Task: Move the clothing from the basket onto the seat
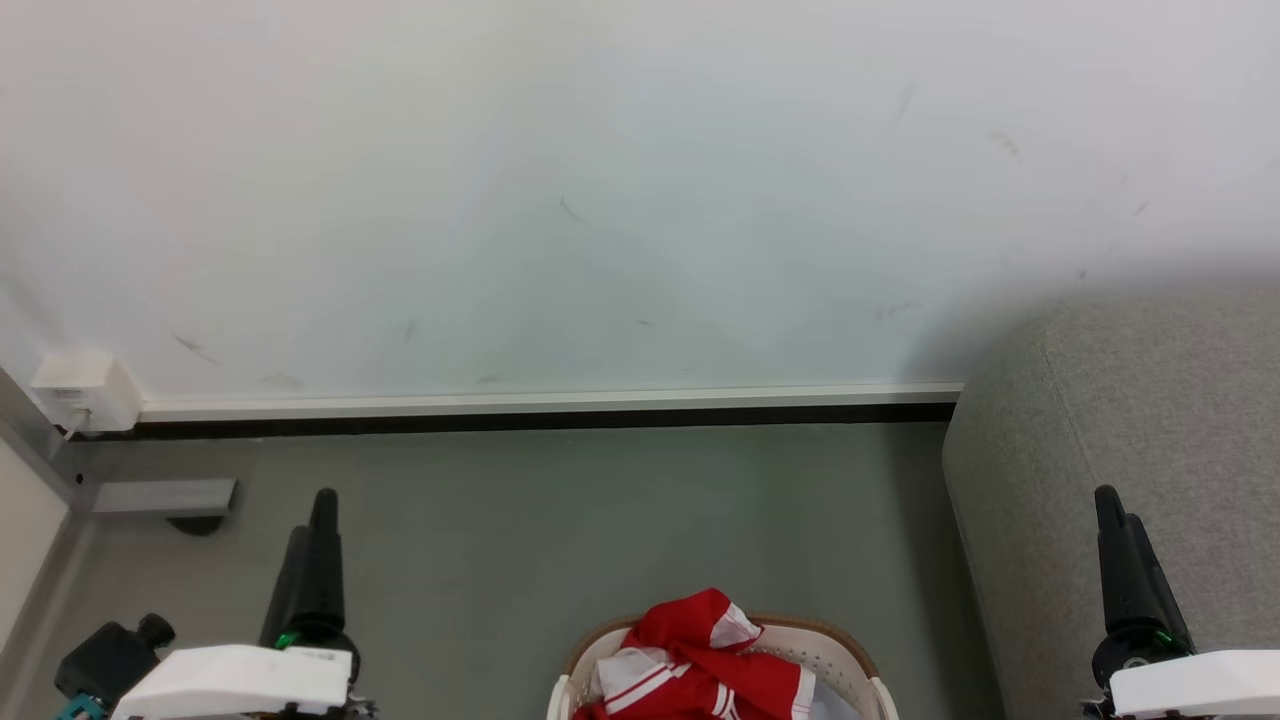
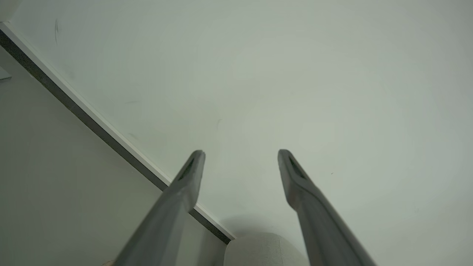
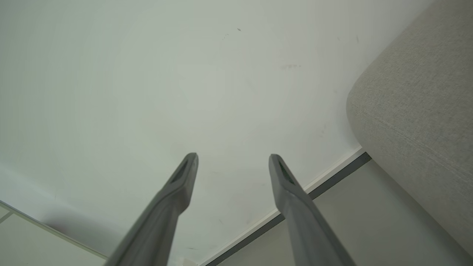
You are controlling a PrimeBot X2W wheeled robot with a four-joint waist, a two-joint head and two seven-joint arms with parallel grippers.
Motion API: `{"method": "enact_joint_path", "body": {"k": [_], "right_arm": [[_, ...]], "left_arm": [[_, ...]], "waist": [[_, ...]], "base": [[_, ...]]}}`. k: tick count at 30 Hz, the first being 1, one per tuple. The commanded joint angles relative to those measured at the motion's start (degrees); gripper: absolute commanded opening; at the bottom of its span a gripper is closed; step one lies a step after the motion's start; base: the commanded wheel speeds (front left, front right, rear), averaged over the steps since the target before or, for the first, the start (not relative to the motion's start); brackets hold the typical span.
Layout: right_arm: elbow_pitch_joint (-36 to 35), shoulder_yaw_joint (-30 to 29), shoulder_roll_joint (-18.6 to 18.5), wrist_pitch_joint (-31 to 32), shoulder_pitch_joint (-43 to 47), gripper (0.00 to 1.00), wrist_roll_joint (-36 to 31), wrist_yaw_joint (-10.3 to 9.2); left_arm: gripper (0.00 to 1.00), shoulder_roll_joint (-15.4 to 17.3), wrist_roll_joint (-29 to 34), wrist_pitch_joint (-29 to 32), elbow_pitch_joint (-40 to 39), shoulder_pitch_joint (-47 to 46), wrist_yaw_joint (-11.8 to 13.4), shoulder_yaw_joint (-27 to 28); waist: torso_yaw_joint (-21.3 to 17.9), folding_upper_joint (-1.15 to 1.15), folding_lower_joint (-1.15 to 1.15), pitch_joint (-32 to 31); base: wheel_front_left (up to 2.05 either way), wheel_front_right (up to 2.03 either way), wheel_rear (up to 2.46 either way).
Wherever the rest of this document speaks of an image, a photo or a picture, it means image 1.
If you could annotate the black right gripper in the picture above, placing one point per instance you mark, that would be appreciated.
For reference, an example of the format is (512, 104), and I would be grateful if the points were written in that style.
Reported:
(1125, 655)

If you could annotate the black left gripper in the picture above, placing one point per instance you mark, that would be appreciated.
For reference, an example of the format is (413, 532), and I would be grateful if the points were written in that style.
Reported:
(335, 640)

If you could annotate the red and white garment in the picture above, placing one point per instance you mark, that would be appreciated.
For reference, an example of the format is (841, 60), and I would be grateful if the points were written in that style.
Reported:
(690, 620)

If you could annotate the grey fabric sofa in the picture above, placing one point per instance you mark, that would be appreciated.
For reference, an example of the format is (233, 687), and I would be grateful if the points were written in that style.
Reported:
(1150, 420)

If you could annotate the dark round foot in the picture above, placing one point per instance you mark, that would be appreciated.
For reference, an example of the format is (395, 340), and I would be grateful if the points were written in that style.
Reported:
(197, 524)

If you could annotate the beige cabinet panel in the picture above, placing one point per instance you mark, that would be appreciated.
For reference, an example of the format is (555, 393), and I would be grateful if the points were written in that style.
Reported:
(20, 530)

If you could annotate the white laundry basket brown rim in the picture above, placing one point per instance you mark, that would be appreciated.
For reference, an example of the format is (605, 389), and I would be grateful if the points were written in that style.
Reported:
(840, 660)

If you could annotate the white and black baseboard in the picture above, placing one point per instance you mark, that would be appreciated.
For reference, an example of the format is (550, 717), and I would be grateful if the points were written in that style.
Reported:
(550, 402)

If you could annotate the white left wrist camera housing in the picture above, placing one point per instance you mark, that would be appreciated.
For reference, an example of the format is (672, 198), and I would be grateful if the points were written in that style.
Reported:
(230, 680)

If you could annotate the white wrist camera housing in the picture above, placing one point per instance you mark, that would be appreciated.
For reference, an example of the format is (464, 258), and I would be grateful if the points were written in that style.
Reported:
(1200, 685)
(230, 680)

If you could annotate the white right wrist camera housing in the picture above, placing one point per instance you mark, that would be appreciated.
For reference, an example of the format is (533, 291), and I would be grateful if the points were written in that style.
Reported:
(1200, 685)

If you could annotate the grey metal bracket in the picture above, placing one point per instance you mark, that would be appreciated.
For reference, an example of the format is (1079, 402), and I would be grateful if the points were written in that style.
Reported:
(160, 496)

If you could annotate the white wall outlet box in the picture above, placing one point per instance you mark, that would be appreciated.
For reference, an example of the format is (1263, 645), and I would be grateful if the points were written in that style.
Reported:
(85, 385)

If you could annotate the grey metal frame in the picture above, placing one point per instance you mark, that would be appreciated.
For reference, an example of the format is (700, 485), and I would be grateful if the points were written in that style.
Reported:
(40, 440)

